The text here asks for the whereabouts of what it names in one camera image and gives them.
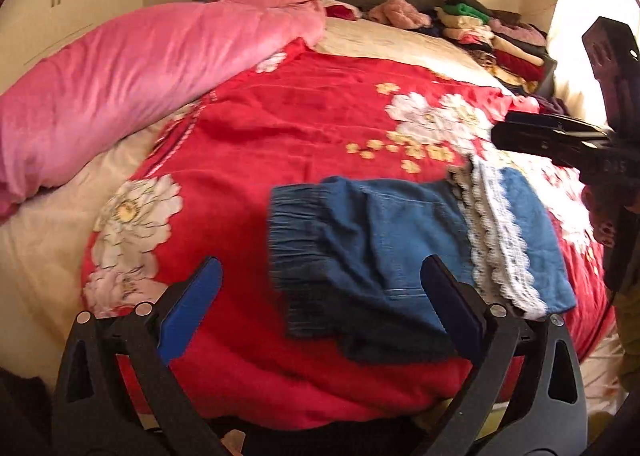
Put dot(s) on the pink plush blanket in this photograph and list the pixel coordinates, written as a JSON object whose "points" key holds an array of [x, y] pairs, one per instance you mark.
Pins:
{"points": [[125, 76]]}

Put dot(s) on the dark purple garment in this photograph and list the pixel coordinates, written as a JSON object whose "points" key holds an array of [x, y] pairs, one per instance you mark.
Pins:
{"points": [[552, 104]]}

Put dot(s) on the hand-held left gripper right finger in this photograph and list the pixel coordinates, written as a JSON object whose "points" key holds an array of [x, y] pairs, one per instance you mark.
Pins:
{"points": [[452, 306]]}

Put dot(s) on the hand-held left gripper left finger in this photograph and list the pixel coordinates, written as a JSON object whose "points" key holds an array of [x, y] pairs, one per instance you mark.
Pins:
{"points": [[192, 303]]}

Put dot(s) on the pile of folded clothes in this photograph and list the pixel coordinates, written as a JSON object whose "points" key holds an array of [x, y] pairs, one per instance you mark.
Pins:
{"points": [[505, 41]]}

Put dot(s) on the blue denim pants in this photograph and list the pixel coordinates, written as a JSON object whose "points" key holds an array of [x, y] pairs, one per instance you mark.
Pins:
{"points": [[390, 236]]}

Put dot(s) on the person's right hand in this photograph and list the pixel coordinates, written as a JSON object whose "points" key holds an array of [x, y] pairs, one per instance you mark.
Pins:
{"points": [[602, 216]]}

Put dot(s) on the pink fluffy garment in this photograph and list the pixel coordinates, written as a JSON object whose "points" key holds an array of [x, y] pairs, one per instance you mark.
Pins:
{"points": [[400, 12]]}

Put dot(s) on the red floral blanket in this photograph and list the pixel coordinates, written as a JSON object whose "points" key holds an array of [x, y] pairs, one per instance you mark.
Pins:
{"points": [[300, 111]]}

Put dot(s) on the dark red garment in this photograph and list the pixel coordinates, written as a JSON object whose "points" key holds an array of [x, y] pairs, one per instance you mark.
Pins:
{"points": [[342, 11]]}

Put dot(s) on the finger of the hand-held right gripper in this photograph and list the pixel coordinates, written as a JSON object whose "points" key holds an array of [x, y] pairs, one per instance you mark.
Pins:
{"points": [[555, 121], [540, 144]]}

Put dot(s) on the yellow-green cloth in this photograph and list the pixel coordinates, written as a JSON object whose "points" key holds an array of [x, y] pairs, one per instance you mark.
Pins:
{"points": [[502, 420]]}

